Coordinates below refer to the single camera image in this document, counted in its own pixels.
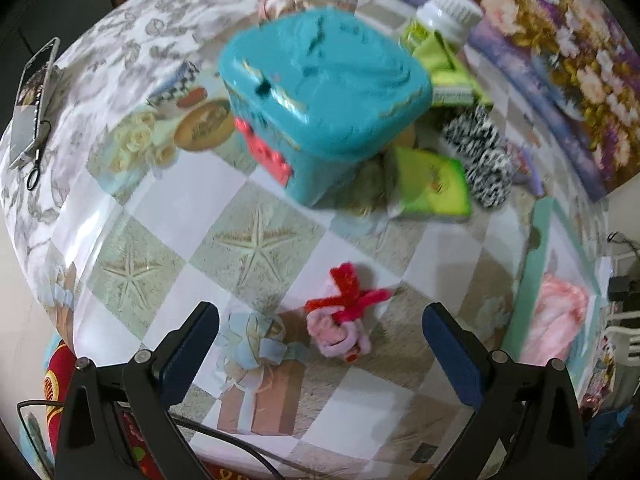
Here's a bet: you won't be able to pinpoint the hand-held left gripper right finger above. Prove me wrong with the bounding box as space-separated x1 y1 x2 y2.
421 302 588 480

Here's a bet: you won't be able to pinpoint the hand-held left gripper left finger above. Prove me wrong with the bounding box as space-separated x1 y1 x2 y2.
54 301 221 480

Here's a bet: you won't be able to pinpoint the green tissue pack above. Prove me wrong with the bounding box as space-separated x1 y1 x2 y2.
412 32 493 108
387 147 473 221

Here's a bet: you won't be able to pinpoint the pink fluffy cloth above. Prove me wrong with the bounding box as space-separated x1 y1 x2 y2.
525 272 591 361

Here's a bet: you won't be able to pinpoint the pink red plush toy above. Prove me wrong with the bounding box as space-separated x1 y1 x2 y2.
304 262 396 361

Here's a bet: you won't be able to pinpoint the red printed cloth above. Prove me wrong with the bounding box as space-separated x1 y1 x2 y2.
44 340 168 480

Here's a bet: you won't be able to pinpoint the teal rimmed tray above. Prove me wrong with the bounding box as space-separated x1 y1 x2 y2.
507 195 608 396

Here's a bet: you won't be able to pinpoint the black power adapter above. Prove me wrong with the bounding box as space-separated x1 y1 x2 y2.
609 275 635 302

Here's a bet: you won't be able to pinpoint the zebra print scrunchie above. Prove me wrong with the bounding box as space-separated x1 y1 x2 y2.
442 105 503 161
465 147 513 208

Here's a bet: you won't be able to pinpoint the small scissors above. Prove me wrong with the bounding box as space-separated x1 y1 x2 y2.
22 120 53 191

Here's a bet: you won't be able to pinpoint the teal embossed storage box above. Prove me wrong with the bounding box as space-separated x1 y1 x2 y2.
217 7 433 208

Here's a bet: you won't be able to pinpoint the smartphone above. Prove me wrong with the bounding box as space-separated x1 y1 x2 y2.
10 37 61 171

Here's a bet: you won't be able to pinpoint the grey leaf print tablecloth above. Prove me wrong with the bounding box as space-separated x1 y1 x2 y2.
0 0 396 281

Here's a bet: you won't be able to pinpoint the floral painting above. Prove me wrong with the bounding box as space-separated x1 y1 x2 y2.
402 0 640 201

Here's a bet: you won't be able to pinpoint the white bottle green label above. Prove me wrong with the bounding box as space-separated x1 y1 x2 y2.
400 0 483 53

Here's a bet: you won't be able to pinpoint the black cable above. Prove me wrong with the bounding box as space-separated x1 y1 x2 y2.
17 400 281 480

